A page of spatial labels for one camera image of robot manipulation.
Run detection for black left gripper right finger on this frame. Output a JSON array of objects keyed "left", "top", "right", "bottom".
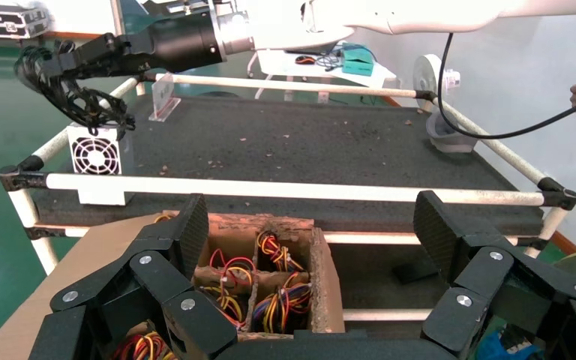
[{"left": 412, "top": 190, "right": 576, "bottom": 360}]

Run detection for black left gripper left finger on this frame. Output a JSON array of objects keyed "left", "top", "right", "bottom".
[{"left": 28, "top": 193, "right": 239, "bottom": 360}]

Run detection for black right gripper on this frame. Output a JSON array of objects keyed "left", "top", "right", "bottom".
[{"left": 56, "top": 10, "right": 228, "bottom": 85}]

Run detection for power supply with black cables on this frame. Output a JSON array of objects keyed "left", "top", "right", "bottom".
[{"left": 13, "top": 43, "right": 137, "bottom": 207}]

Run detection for divided brown cardboard box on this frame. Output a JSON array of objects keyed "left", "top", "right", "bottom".
[{"left": 0, "top": 212, "right": 346, "bottom": 360}]

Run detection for green small box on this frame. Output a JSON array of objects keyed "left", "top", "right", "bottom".
[{"left": 341, "top": 43, "right": 377, "bottom": 77}]

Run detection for clear acrylic sign holder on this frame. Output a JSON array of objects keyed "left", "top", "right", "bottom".
[{"left": 149, "top": 73, "right": 182, "bottom": 123}]

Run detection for blue bundle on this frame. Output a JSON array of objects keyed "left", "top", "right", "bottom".
[{"left": 481, "top": 325, "right": 542, "bottom": 360}]

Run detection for black aluminium flight case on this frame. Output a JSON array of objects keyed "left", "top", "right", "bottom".
[{"left": 0, "top": 4, "right": 52, "bottom": 41}]

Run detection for translucent plastic cup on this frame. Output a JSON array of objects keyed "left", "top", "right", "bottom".
[{"left": 425, "top": 109, "right": 479, "bottom": 154}]

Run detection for white desk with devices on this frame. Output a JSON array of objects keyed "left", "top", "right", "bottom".
[{"left": 253, "top": 46, "right": 399, "bottom": 104}]

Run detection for power supply with coloured wires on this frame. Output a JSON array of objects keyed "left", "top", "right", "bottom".
[
  {"left": 200, "top": 283, "right": 249, "bottom": 329},
  {"left": 209, "top": 248, "right": 257, "bottom": 287},
  {"left": 256, "top": 229, "right": 305, "bottom": 273},
  {"left": 111, "top": 331, "right": 177, "bottom": 360},
  {"left": 252, "top": 283, "right": 313, "bottom": 334}
]

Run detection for white pipe cart frame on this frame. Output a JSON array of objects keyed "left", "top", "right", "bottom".
[{"left": 0, "top": 71, "right": 576, "bottom": 324}]

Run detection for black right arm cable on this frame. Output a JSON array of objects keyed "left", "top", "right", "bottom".
[{"left": 436, "top": 31, "right": 576, "bottom": 141}]

